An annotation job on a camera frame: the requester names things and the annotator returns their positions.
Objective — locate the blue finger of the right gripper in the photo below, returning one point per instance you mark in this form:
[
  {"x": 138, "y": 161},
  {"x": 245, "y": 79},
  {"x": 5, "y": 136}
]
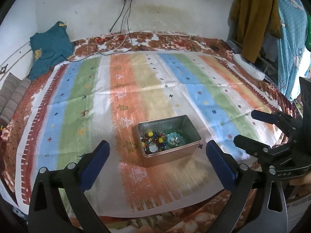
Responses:
[
  {"x": 286, "y": 123},
  {"x": 253, "y": 147}
]

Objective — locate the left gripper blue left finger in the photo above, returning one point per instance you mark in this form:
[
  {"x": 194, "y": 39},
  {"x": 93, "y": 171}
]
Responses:
[{"x": 47, "y": 212}]

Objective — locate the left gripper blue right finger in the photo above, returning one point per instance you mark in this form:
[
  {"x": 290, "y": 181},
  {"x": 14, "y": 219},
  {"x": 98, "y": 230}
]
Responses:
[{"x": 256, "y": 203}]

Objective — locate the green jade bangle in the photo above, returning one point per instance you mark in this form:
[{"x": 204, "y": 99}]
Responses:
[{"x": 176, "y": 138}]

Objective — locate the person right hand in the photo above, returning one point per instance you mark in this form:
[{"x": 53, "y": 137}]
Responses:
[{"x": 303, "y": 180}]

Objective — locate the white rolled cloth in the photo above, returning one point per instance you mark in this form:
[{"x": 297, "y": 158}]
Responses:
[{"x": 250, "y": 70}]

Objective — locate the blue dotted hanging cloth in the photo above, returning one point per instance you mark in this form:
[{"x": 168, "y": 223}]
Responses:
[{"x": 293, "y": 56}]

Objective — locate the silver metal tin box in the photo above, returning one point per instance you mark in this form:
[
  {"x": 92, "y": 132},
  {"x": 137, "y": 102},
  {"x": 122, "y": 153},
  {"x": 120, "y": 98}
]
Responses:
[{"x": 166, "y": 140}]

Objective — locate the colourful striped mat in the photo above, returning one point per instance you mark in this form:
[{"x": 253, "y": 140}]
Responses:
[{"x": 106, "y": 97}]

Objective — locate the mustard hanging garment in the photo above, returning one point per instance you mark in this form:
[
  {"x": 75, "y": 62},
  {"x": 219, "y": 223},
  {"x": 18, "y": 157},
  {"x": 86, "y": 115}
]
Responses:
[{"x": 252, "y": 19}]

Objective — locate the striped brown pillow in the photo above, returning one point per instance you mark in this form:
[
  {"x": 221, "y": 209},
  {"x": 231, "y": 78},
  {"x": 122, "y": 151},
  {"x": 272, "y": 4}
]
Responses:
[{"x": 12, "y": 92}]

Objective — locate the teal garment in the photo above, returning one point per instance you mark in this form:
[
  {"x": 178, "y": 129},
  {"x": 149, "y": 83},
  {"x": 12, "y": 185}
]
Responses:
[{"x": 49, "y": 48}]

